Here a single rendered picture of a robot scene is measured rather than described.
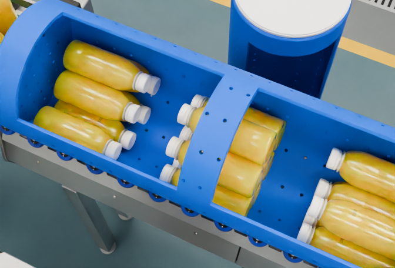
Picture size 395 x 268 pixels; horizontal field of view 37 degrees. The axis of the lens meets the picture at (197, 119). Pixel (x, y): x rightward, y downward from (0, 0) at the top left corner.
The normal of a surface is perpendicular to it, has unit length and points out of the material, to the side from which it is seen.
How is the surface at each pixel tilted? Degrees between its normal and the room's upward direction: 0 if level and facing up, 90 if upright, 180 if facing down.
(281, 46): 90
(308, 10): 0
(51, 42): 90
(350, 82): 0
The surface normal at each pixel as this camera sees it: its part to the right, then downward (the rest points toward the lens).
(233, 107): 0.00, -0.50
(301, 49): 0.13, 0.87
